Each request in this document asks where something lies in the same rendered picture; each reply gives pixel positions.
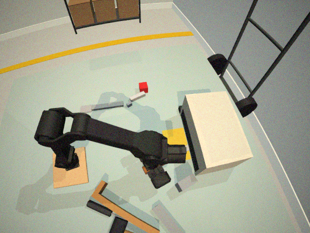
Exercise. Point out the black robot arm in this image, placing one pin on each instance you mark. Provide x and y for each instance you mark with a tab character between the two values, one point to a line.
150	146

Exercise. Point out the red cube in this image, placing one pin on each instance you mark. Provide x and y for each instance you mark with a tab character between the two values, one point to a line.
143	87

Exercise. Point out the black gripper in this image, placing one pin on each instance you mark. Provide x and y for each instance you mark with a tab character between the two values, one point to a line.
157	175

